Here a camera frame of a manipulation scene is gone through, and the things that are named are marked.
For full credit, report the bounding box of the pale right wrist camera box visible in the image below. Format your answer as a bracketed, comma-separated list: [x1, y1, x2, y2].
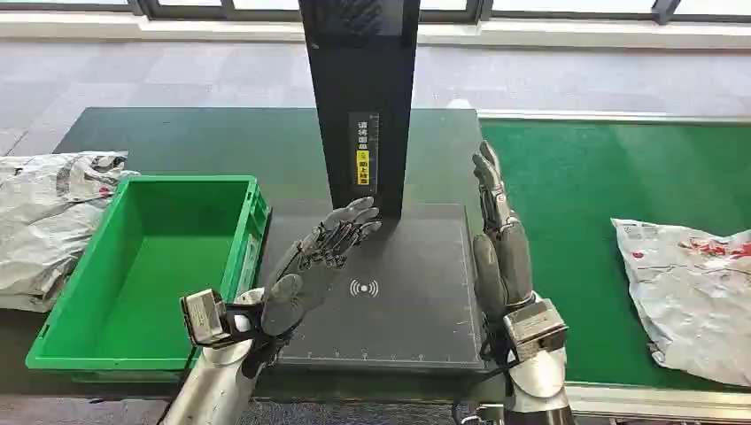
[502, 298, 569, 362]

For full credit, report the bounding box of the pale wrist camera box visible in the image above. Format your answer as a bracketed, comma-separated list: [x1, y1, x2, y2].
[180, 288, 263, 349]
[502, 298, 569, 362]

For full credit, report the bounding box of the grey parcel bag red print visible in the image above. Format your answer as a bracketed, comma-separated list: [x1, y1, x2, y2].
[611, 218, 751, 389]

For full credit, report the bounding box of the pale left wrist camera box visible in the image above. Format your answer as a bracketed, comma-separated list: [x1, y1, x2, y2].
[180, 288, 263, 349]

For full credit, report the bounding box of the silver conveyor side rail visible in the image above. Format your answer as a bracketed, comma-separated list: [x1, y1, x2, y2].
[476, 109, 751, 127]
[564, 382, 751, 425]

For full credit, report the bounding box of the yellow and black label sticker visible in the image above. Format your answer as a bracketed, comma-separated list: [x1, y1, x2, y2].
[349, 111, 381, 196]

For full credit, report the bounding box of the black scanner stand with base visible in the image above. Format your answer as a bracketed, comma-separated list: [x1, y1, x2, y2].
[260, 0, 492, 373]

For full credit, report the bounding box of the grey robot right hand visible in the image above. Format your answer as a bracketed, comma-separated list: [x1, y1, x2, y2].
[470, 140, 536, 322]

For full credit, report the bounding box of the grey crumpled parcel bag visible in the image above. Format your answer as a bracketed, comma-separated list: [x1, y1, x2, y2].
[0, 151, 141, 313]

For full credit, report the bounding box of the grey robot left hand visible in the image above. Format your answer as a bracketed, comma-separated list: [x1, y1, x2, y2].
[243, 196, 383, 378]

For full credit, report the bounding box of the green conveyor belt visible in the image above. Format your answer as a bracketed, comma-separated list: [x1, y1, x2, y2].
[477, 118, 751, 393]

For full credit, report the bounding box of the green plastic crate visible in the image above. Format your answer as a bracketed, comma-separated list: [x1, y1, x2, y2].
[26, 174, 272, 383]

